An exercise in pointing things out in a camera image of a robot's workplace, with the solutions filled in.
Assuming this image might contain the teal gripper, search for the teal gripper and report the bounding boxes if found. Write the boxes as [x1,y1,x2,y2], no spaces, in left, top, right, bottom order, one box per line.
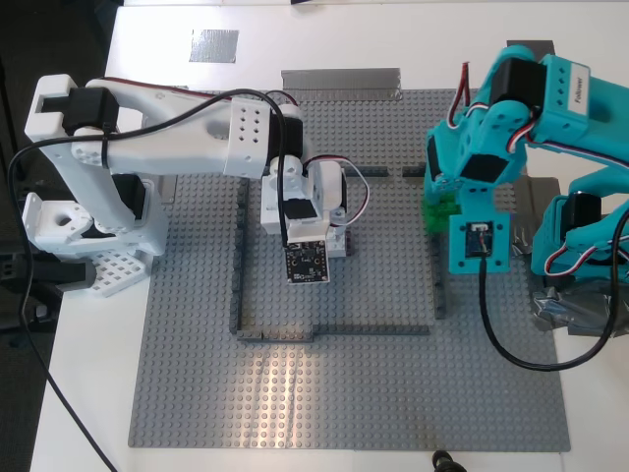
[423,97,535,215]

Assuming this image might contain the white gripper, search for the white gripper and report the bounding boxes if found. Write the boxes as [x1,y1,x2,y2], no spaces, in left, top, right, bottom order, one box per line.
[259,155,350,243]

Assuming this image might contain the white lego cube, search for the white lego cube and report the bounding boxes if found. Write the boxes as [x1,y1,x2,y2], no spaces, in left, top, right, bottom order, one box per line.
[324,226,353,261]

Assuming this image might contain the green lego cube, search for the green lego cube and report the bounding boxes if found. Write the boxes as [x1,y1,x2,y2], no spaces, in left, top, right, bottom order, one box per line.
[421,194,464,238]

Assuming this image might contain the grey studded baseplate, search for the grey studded baseplate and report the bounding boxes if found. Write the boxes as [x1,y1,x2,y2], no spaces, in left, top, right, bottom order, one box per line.
[127,88,574,451]

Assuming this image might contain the crumpled grey tape wad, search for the crumpled grey tape wad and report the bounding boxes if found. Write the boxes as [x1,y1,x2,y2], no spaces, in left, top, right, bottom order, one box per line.
[530,284,629,340]

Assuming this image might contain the square grey tape patch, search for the square grey tape patch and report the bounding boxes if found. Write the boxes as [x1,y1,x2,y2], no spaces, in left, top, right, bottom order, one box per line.
[189,28,241,65]

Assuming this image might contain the black knob object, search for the black knob object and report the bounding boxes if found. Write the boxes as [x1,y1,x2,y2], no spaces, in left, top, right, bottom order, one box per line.
[430,447,469,472]

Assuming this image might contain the black table clamp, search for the black table clamp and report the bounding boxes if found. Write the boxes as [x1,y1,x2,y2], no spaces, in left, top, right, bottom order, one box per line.
[0,244,98,338]

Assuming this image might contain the white arm servo wire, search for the white arm servo wire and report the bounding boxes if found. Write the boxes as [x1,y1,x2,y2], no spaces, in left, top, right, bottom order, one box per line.
[300,154,371,228]

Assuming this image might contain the black wrist camera board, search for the black wrist camera board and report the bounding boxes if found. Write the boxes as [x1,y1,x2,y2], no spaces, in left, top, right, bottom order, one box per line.
[283,239,330,286]

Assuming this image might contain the black camera cable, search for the black camera cable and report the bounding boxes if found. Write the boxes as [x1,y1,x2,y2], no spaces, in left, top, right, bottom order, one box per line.
[8,87,296,472]
[479,255,621,374]

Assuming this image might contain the teal wrist camera plate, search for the teal wrist camera plate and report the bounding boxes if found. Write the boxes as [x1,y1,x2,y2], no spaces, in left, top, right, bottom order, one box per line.
[447,211,512,274]

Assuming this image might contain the teal arm servo wire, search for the teal arm servo wire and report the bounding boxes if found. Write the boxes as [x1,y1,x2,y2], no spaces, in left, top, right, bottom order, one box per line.
[447,59,492,122]

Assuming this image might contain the grey duct tape strip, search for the grey duct tape strip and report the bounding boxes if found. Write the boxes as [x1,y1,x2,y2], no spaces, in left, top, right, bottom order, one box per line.
[280,67,405,103]
[155,174,179,206]

